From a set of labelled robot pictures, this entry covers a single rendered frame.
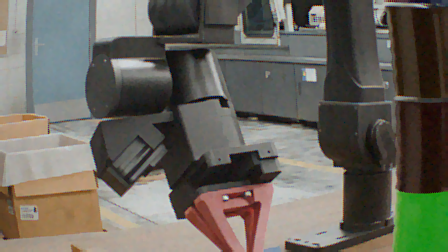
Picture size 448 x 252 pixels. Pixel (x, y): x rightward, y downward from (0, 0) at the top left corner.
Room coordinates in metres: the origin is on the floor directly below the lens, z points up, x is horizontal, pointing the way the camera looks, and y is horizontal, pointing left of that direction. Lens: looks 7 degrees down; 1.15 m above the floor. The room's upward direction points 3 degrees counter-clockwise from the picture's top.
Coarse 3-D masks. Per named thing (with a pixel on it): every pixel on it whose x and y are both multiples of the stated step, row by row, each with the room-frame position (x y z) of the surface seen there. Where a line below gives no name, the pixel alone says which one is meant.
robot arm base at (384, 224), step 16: (352, 176) 0.98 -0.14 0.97; (368, 176) 0.97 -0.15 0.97; (384, 176) 0.97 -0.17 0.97; (352, 192) 0.98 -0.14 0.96; (368, 192) 0.97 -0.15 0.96; (384, 192) 0.97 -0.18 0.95; (352, 208) 0.98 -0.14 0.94; (368, 208) 0.97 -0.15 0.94; (384, 208) 0.97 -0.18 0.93; (352, 224) 0.98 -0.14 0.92; (368, 224) 0.97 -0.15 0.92; (384, 224) 0.98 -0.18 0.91; (288, 240) 0.97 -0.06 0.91; (304, 240) 0.96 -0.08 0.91; (320, 240) 0.95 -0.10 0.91; (336, 240) 0.94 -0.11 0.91; (352, 240) 0.94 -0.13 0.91; (368, 240) 0.96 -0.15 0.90
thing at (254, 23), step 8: (256, 0) 10.01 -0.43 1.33; (264, 0) 9.85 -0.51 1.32; (248, 8) 10.18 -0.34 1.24; (256, 8) 10.02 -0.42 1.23; (264, 8) 9.87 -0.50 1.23; (248, 16) 10.19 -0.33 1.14; (256, 16) 10.04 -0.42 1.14; (264, 16) 9.88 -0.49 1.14; (248, 24) 10.21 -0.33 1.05; (256, 24) 10.05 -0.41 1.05; (264, 24) 9.89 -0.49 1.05
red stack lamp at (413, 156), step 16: (400, 96) 0.33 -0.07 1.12; (400, 112) 0.31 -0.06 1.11; (416, 112) 0.30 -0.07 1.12; (432, 112) 0.30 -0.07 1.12; (400, 128) 0.31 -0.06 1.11; (416, 128) 0.30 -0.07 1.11; (432, 128) 0.30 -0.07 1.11; (400, 144) 0.31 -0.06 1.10; (416, 144) 0.31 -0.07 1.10; (432, 144) 0.30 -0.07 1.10; (400, 160) 0.31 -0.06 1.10; (416, 160) 0.31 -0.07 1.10; (432, 160) 0.30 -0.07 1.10; (400, 176) 0.31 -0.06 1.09; (416, 176) 0.30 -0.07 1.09; (432, 176) 0.30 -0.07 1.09; (416, 192) 0.30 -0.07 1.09; (432, 192) 0.30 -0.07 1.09
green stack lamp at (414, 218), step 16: (400, 192) 0.32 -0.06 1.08; (400, 208) 0.31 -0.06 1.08; (416, 208) 0.30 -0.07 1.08; (432, 208) 0.30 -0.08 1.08; (400, 224) 0.31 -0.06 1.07; (416, 224) 0.30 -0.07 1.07; (432, 224) 0.30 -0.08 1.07; (400, 240) 0.31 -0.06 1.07; (416, 240) 0.30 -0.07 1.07; (432, 240) 0.30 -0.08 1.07
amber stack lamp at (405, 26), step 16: (400, 16) 0.31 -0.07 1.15; (416, 16) 0.30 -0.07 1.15; (432, 16) 0.30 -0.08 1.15; (400, 32) 0.31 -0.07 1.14; (416, 32) 0.30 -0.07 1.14; (432, 32) 0.30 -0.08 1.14; (400, 48) 0.31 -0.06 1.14; (416, 48) 0.30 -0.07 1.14; (432, 48) 0.30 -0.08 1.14; (400, 64) 0.31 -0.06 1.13; (416, 64) 0.30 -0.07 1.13; (432, 64) 0.30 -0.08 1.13; (400, 80) 0.31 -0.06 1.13; (416, 80) 0.30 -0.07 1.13; (432, 80) 0.30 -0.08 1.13; (416, 96) 0.30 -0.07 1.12; (432, 96) 0.30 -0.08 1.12
